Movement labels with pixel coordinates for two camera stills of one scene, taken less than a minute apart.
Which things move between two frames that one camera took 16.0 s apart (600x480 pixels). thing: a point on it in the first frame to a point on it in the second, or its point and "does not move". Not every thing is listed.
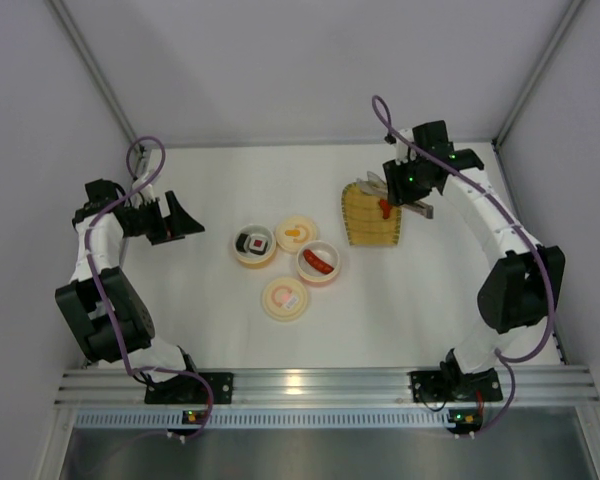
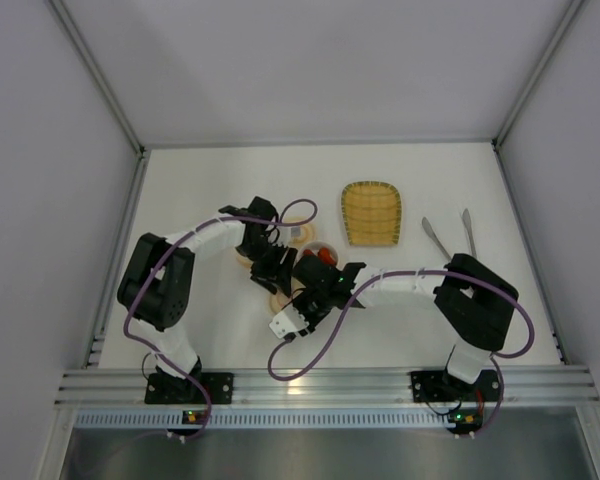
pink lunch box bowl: (325, 252) does not move
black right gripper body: (402, 195) to (306, 293)
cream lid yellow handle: (294, 231) does not move
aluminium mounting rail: (572, 385) does not move
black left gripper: (161, 223) to (272, 265)
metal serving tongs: (375, 185) to (468, 220)
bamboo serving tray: (364, 218) does not move
